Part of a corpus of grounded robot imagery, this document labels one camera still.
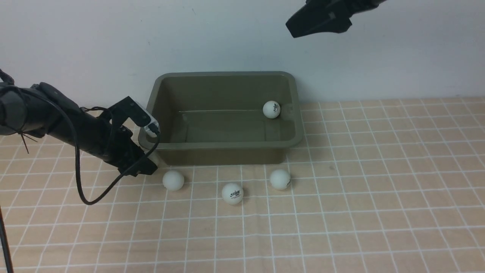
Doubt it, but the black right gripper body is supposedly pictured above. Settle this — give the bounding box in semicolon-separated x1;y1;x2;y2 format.
286;0;383;38

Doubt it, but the checkered beige tablecloth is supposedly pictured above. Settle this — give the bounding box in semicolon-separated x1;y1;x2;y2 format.
0;98;485;273

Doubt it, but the olive green plastic bin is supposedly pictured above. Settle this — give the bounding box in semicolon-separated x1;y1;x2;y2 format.
147;71;304;166

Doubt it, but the black left camera cable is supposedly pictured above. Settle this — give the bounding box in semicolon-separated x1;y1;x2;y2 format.
0;85;161;206

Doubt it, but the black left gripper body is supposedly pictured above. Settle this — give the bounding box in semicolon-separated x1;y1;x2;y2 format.
97;110;158;176

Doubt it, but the white ball logo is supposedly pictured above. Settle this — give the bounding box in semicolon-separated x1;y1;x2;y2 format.
221;183;244;205

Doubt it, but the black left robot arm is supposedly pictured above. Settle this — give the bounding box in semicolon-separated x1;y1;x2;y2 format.
1;72;158;176

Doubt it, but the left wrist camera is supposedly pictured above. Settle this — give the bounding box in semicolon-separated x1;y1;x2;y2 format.
109;96;160;138

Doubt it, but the plain white ball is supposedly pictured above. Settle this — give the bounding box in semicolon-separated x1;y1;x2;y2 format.
162;170;185;191

